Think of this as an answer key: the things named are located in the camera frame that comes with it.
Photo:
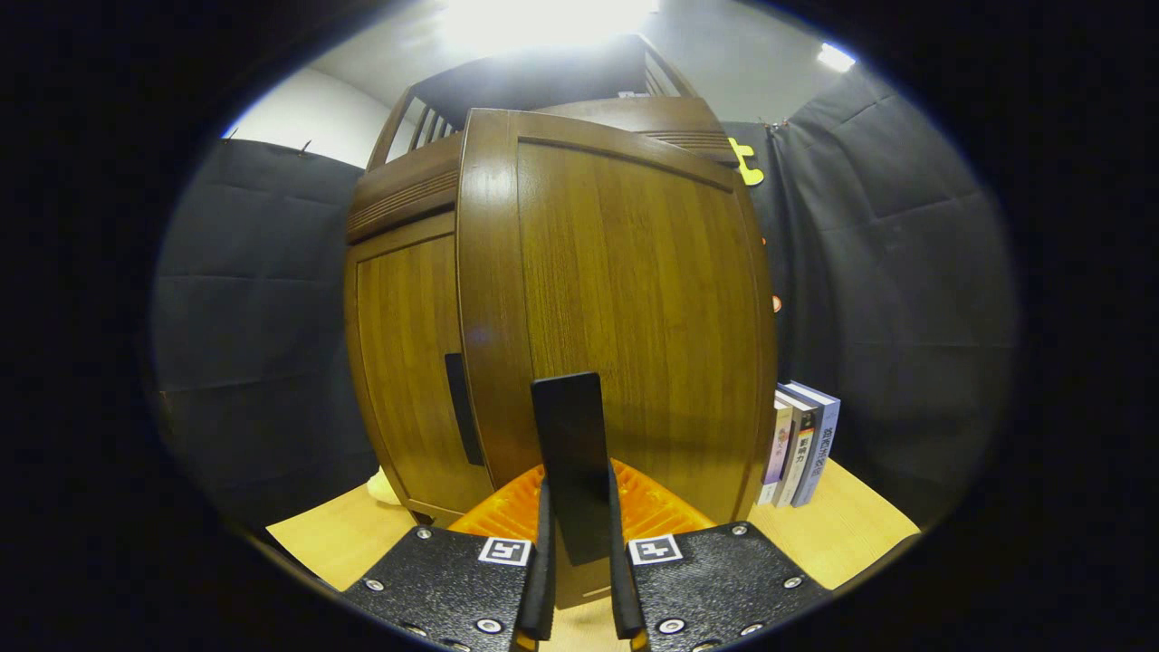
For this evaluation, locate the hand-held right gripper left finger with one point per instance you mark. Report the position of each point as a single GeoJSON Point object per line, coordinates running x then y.
{"type": "Point", "coordinates": [543, 580]}

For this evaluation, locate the small ceiling light panel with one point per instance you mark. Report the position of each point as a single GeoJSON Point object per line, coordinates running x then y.
{"type": "Point", "coordinates": [835, 57]}

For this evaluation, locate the brown cover book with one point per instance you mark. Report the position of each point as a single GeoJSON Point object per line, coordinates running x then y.
{"type": "Point", "coordinates": [775, 453]}

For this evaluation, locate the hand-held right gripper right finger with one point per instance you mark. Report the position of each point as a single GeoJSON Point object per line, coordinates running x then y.
{"type": "Point", "coordinates": [620, 589]}

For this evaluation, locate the blue grey book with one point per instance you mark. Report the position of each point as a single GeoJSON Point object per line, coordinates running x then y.
{"type": "Point", "coordinates": [822, 444]}

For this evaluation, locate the large ceiling light panel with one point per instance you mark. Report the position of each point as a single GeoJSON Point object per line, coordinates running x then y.
{"type": "Point", "coordinates": [543, 18]}

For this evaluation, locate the cream soft object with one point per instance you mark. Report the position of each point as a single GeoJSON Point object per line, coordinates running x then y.
{"type": "Point", "coordinates": [382, 489]}

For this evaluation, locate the wooden cabinet door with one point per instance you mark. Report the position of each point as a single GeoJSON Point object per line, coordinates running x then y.
{"type": "Point", "coordinates": [407, 362]}
{"type": "Point", "coordinates": [634, 299]}

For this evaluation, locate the wooden double-door shoe cabinet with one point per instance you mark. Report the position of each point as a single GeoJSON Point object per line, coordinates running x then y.
{"type": "Point", "coordinates": [398, 186]}

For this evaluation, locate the black backdrop cloth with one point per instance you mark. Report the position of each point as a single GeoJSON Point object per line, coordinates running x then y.
{"type": "Point", "coordinates": [263, 344]}

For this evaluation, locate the white and black book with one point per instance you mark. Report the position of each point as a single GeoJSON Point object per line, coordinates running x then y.
{"type": "Point", "coordinates": [797, 453]}

